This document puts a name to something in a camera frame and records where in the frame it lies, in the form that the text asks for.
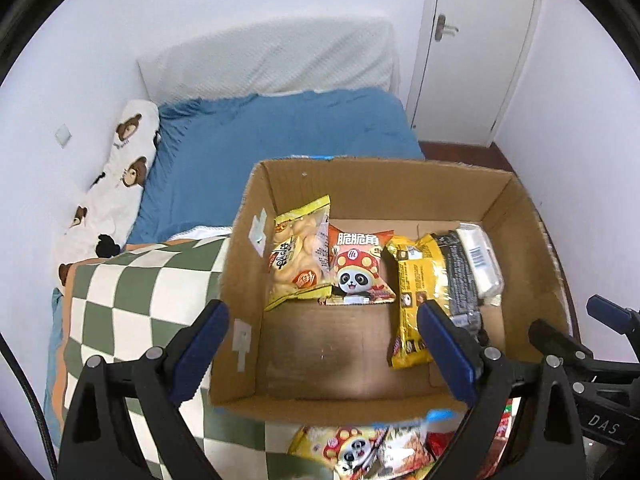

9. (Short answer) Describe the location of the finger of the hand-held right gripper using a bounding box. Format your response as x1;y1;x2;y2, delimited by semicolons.
586;295;640;337
528;319;598;378

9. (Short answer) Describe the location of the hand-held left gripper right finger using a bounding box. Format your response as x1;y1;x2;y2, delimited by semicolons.
417;301;587;480

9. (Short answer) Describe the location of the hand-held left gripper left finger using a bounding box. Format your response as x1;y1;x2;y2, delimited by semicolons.
57;300;230;480

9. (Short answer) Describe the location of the brown cardboard box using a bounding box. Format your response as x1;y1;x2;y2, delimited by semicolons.
209;156;576;420

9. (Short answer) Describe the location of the yellow and black snack packet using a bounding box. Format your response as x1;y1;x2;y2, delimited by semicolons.
384;233;452;370

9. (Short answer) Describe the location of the green checkered blanket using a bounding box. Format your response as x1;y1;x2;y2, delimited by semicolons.
54;236;301;480

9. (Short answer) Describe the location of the orange brown snack packet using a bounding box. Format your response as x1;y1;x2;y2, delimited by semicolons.
377;419;437;478

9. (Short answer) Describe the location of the white snack packet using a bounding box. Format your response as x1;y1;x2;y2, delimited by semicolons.
457;222;504;307

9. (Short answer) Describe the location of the white cloth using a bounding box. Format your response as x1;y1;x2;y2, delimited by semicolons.
169;225;234;242

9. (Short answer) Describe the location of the red panda snack packet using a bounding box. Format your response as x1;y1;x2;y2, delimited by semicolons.
320;425;397;480
319;222;399;307

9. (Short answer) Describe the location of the yellow puffed snack packet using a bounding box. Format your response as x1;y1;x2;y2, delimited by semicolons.
263;194;334;313

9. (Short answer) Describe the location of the bear print pillow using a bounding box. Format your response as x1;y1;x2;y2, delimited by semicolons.
52;99;162;292

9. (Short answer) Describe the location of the blue bed sheet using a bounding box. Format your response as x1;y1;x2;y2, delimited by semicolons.
44;87;427;441

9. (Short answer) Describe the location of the white door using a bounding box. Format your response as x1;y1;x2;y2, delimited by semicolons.
406;0;545;149

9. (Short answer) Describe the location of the white padded headboard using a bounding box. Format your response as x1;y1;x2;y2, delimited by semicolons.
137;18;402;107

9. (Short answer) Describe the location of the black cable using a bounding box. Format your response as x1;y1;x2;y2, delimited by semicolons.
0;332;58;480

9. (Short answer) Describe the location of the metal door handle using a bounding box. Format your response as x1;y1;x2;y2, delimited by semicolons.
433;14;459;42

